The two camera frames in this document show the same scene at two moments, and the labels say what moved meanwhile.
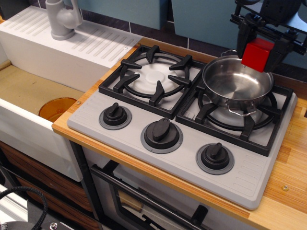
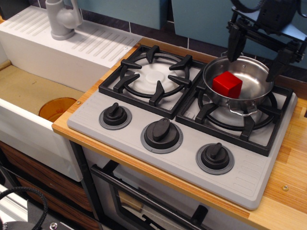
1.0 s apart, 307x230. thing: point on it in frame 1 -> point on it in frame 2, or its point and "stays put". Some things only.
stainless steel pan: (243, 88) stays put
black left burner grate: (153, 78) stays put
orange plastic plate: (52, 109) stays put
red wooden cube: (256, 53) -> (228, 85)
